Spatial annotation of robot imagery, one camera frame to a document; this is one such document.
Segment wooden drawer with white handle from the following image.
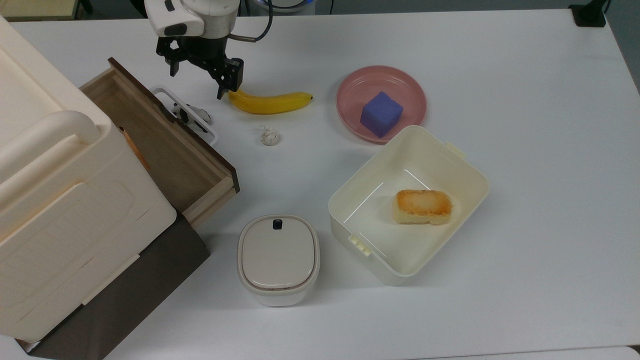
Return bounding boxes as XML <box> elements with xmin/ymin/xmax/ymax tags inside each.
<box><xmin>79</xmin><ymin>57</ymin><xmax>241</xmax><ymax>229</ymax></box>

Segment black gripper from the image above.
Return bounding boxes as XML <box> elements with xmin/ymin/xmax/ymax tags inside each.
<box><xmin>155</xmin><ymin>36</ymin><xmax>245</xmax><ymax>100</ymax></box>

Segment black clamp stand base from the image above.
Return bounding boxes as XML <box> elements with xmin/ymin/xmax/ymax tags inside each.
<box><xmin>569</xmin><ymin>0</ymin><xmax>612</xmax><ymax>28</ymax></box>

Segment cream open storage bin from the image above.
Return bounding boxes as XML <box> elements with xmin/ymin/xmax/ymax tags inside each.
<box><xmin>328</xmin><ymin>125</ymin><xmax>490</xmax><ymax>287</ymax></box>

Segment purple foam cube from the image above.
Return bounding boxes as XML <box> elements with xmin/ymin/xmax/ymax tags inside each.
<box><xmin>360</xmin><ymin>91</ymin><xmax>404</xmax><ymax>139</ymax></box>

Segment yellow toy banana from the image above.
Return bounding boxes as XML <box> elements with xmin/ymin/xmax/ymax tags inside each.
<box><xmin>228</xmin><ymin>89</ymin><xmax>315</xmax><ymax>116</ymax></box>

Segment toasted bread toy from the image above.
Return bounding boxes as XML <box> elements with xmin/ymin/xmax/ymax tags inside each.
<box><xmin>393</xmin><ymin>189</ymin><xmax>453</xmax><ymax>226</ymax></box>

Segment pink plastic plate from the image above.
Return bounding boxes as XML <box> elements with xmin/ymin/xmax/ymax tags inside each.
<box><xmin>336</xmin><ymin>65</ymin><xmax>427</xmax><ymax>145</ymax></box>

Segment cream storage box with handles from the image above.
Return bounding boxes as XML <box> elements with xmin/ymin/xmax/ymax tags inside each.
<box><xmin>0</xmin><ymin>15</ymin><xmax>178</xmax><ymax>344</ymax></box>

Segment small cream lidded trash can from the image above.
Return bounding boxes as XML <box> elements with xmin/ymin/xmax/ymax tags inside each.
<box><xmin>237</xmin><ymin>214</ymin><xmax>321</xmax><ymax>308</ymax></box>

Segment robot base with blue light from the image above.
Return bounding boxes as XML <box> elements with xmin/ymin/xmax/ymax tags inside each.
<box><xmin>256</xmin><ymin>0</ymin><xmax>317</xmax><ymax>13</ymax></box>

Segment black white panda toy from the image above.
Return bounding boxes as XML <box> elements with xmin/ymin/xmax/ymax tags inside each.
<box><xmin>170</xmin><ymin>102</ymin><xmax>212</xmax><ymax>132</ymax></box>

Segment crumpled white paper ball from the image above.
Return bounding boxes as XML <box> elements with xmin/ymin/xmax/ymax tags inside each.
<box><xmin>259</xmin><ymin>125</ymin><xmax>281</xmax><ymax>147</ymax></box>

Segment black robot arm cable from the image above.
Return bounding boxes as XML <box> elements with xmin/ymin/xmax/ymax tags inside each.
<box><xmin>229</xmin><ymin>0</ymin><xmax>275</xmax><ymax>44</ymax></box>

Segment yellow wooden board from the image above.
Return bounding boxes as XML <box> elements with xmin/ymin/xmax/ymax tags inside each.
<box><xmin>0</xmin><ymin>0</ymin><xmax>82</xmax><ymax>22</ymax></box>

